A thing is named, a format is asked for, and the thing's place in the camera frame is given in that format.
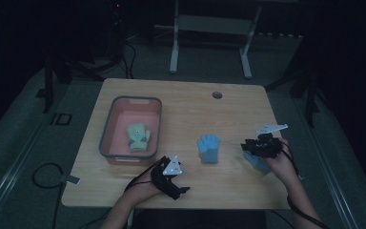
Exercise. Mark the round table grommet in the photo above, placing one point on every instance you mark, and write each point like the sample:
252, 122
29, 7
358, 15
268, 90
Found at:
217, 95

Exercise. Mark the blue knit glove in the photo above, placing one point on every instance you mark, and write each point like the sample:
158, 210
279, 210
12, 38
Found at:
209, 149
259, 164

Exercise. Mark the person's right hand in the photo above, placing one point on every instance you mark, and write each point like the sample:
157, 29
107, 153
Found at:
279, 167

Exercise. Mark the white metal desk frame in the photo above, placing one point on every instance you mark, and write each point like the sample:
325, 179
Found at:
174, 47

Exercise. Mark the green fuzzy glove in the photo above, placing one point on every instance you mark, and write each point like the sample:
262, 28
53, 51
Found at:
138, 136

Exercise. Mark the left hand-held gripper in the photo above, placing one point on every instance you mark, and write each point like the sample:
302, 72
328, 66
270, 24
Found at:
166, 181

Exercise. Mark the black metal stand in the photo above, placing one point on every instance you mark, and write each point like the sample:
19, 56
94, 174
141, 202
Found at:
311, 98
48, 86

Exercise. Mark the pink bin with grey rim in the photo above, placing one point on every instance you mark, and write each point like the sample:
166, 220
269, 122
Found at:
120, 116

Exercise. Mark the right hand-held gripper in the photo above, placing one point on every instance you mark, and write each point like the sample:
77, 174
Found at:
265, 146

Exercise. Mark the person's left hand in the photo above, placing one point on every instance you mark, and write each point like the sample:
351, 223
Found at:
143, 192

